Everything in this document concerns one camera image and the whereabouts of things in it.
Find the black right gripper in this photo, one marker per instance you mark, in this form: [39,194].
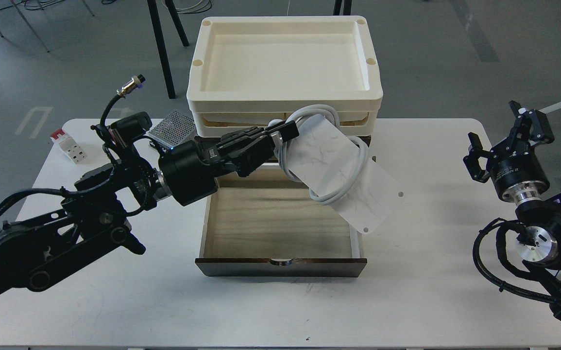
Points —
[512,165]

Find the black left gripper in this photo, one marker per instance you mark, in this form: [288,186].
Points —
[189,171]

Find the cream plastic cabinet top tray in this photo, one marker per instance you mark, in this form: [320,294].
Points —
[247,71]

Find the metal mesh power supply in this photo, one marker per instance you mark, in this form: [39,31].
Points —
[173,130]

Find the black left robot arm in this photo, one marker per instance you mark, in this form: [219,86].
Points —
[93,220]

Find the red white terminal block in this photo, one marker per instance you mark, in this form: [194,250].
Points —
[68,145]

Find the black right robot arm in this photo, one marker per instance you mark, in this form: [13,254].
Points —
[529,246]

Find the dark wooden cabinet body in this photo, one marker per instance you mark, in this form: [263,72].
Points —
[279,154]

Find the open wooden drawer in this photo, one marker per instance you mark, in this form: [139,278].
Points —
[265,225]

